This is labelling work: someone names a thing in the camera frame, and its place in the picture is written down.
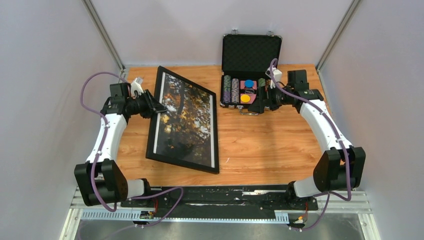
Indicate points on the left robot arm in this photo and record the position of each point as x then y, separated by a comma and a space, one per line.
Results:
99, 179

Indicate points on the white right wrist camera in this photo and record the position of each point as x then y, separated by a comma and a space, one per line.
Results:
275, 75

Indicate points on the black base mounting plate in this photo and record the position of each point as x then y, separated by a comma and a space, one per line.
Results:
224, 202

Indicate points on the green poker chip column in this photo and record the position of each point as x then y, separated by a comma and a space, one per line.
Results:
262, 82

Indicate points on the blue poker chip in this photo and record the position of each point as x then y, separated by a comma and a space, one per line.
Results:
249, 83

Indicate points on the grey purple chip column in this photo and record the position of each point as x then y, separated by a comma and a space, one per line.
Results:
235, 90

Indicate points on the black poker chip case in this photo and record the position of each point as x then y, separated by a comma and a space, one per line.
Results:
247, 57

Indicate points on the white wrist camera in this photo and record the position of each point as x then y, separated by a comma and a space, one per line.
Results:
136, 87
275, 75

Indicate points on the light wooden picture frame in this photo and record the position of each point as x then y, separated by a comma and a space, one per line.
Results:
151, 134

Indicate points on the red playing card deck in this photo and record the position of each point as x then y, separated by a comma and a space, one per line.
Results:
242, 87

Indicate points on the yellow poker chip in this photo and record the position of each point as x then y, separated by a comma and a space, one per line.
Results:
245, 98

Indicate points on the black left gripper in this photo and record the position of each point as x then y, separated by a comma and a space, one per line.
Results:
153, 104

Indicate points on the dark green chip column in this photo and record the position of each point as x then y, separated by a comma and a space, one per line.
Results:
226, 89

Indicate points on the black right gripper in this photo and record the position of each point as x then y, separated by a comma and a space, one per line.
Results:
258, 105

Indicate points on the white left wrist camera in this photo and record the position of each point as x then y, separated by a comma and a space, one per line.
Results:
136, 87

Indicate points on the aluminium front rail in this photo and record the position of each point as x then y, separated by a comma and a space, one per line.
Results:
327, 205

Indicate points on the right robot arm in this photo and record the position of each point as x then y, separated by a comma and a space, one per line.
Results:
341, 164

